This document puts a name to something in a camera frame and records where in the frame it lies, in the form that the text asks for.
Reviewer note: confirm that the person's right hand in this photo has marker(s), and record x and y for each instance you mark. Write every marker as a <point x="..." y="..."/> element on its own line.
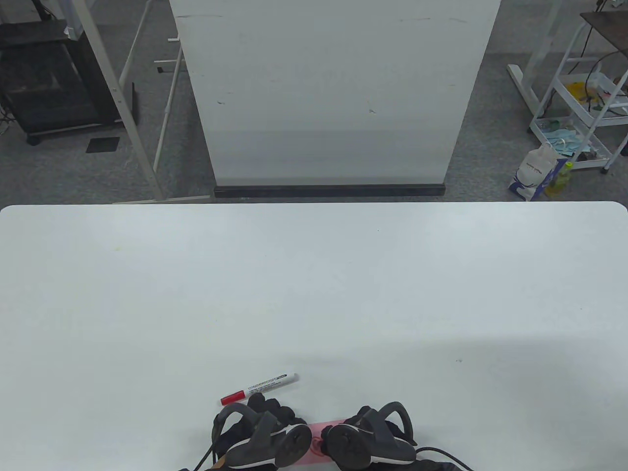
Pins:
<point x="360" y="417"/>

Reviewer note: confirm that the person's left hand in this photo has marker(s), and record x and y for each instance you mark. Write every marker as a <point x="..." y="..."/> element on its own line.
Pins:
<point x="279" y="414"/>

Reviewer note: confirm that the white marker with red cap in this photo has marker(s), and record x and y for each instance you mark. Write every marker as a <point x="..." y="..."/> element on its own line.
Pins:
<point x="265" y="387"/>

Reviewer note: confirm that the black hand controller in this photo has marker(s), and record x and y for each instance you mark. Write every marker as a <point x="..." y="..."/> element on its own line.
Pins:
<point x="348" y="446"/>
<point x="289" y="444"/>

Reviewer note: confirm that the pink heart outline paper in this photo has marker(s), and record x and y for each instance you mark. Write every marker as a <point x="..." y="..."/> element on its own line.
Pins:
<point x="316" y="427"/>

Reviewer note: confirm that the black panel base bar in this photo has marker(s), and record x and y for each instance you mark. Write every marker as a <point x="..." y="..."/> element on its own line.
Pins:
<point x="328" y="191"/>

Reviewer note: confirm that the white plastic bag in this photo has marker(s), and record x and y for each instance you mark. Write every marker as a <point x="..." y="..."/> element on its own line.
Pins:
<point x="532" y="169"/>

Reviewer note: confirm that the yellow green bottle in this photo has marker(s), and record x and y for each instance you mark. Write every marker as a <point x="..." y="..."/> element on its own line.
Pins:
<point x="559" y="181"/>

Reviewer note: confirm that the white whiteboard panel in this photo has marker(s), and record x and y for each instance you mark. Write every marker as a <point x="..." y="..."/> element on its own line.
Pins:
<point x="333" y="98"/>

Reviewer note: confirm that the black floor plate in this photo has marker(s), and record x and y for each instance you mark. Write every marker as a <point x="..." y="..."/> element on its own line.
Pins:
<point x="103" y="144"/>

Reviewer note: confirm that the teal cloth pile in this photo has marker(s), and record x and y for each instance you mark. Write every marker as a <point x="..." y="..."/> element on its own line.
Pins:
<point x="564" y="137"/>

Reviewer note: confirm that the white table leg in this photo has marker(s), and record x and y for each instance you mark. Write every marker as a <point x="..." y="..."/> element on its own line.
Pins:
<point x="520" y="83"/>

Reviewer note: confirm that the white utility cart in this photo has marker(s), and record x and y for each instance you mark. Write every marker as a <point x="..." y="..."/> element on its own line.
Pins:
<point x="576" y="106"/>

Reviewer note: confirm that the yellow packet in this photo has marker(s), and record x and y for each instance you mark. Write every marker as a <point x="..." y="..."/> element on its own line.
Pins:
<point x="579" y="91"/>

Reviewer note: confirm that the black cabinet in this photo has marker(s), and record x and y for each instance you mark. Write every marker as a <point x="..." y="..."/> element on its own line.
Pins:
<point x="44" y="83"/>

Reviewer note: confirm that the dark wooden side table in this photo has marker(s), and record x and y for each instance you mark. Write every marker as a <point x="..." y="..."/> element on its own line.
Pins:
<point x="608" y="27"/>

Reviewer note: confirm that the white frame stand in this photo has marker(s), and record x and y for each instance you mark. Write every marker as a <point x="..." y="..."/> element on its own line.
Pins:
<point x="117" y="93"/>

